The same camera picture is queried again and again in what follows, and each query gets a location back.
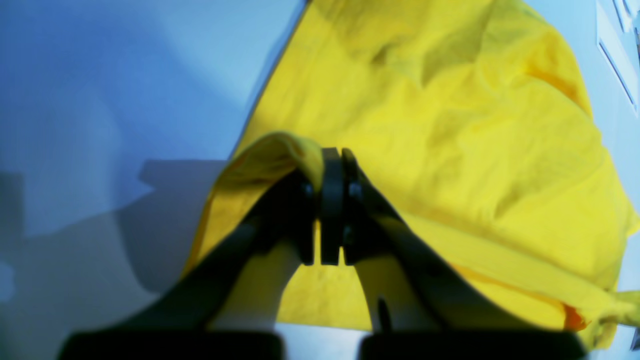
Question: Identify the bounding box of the orange t-shirt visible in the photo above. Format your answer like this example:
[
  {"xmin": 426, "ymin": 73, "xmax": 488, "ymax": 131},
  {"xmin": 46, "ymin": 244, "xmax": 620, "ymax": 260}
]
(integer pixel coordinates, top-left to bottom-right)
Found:
[{"xmin": 185, "ymin": 0, "xmax": 639, "ymax": 351}]

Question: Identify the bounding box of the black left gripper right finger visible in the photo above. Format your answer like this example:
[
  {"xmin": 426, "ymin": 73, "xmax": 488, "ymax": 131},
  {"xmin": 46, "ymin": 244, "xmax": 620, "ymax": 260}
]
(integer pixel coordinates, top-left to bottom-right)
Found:
[{"xmin": 342, "ymin": 148, "xmax": 587, "ymax": 360}]

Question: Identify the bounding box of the white rectangular tray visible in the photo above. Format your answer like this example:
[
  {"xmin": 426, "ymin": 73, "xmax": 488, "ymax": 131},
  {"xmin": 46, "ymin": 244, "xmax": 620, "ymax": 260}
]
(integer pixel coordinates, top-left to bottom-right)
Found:
[{"xmin": 595, "ymin": 0, "xmax": 639, "ymax": 116}]

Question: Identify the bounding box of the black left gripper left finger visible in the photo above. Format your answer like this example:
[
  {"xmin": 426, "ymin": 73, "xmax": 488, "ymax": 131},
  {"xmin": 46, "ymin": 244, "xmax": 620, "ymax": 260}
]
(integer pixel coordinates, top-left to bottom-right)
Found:
[{"xmin": 58, "ymin": 148, "xmax": 343, "ymax": 360}]

